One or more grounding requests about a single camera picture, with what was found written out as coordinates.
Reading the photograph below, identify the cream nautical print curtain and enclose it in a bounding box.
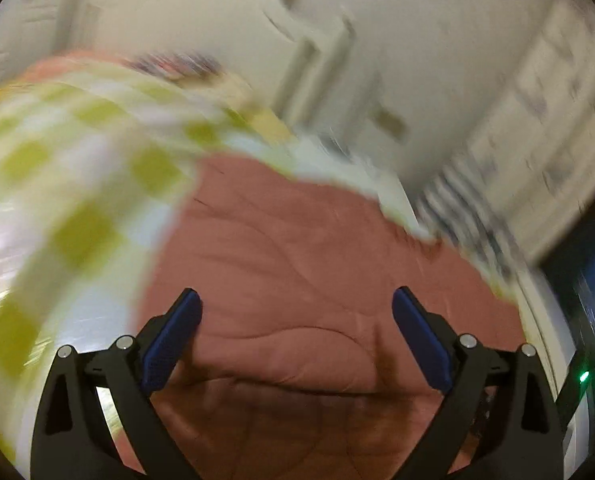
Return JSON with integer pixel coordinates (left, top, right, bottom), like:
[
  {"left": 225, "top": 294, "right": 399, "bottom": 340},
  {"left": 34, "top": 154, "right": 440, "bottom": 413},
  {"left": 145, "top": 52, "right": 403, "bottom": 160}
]
[{"left": 415, "top": 0, "right": 595, "bottom": 275}]

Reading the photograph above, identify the wall socket plate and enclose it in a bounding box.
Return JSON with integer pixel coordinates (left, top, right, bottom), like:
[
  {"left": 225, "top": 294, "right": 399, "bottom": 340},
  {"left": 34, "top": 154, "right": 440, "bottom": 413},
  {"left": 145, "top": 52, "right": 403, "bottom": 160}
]
[{"left": 373, "top": 107, "right": 407, "bottom": 141}]

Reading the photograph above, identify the patterned multicolour pillow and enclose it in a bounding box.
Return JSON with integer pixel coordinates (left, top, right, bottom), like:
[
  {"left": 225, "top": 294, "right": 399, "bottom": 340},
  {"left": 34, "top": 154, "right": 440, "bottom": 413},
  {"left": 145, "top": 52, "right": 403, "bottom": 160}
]
[{"left": 127, "top": 52, "right": 221, "bottom": 82}]

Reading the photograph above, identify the white wooden headboard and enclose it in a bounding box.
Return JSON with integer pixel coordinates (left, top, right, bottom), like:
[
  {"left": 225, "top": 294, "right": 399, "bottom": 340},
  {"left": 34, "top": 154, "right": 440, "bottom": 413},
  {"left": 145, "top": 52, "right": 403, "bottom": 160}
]
[{"left": 70, "top": 0, "right": 353, "bottom": 124}]

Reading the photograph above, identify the pink folded blanket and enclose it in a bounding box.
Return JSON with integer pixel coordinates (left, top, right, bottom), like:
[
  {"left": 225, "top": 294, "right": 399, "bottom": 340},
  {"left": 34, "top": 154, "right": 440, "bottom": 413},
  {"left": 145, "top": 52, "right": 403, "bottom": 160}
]
[{"left": 18, "top": 50, "right": 126, "bottom": 82}]

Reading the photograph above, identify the red-brown quilted jacket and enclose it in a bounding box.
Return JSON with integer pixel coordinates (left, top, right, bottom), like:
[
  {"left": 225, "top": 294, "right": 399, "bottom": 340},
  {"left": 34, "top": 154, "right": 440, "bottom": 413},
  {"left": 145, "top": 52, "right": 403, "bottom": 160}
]
[{"left": 137, "top": 155, "right": 524, "bottom": 479}]

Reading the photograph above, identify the green white checkered bed sheet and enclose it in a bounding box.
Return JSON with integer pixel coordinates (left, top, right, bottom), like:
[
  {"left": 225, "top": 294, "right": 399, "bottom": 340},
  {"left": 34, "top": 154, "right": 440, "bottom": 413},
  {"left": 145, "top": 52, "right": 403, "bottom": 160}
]
[{"left": 0, "top": 63, "right": 427, "bottom": 472}]

